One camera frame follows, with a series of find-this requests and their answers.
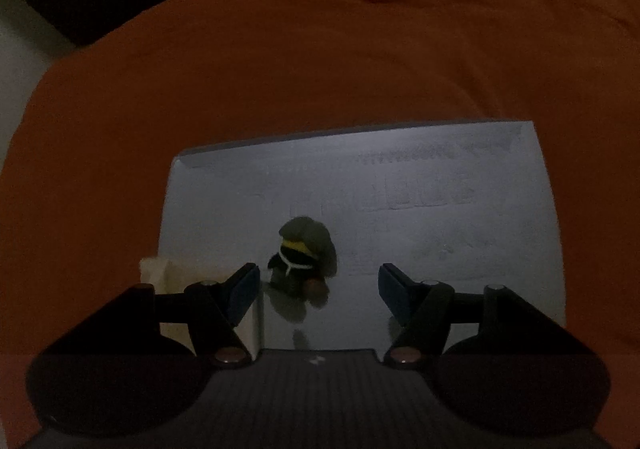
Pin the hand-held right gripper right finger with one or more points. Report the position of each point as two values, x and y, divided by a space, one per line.
395 294

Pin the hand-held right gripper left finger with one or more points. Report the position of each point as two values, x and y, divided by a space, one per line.
245 291

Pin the grey penguin plush toy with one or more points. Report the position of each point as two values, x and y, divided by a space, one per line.
300 269

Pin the white foam board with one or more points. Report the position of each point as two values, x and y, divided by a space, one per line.
400 229

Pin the beige wooden box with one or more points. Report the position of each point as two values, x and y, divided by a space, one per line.
152 271

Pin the orange blanket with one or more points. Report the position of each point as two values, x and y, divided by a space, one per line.
300 54

